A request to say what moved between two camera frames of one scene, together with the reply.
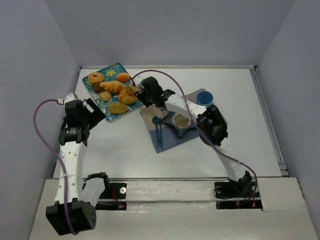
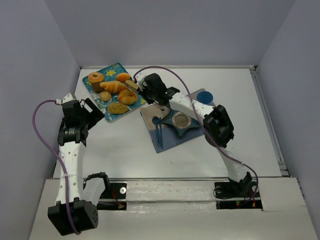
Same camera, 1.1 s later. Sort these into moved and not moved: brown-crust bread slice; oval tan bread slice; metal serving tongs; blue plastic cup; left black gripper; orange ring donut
Moved: metal serving tongs; brown-crust bread slice
Not moved: orange ring donut; left black gripper; blue plastic cup; oval tan bread slice
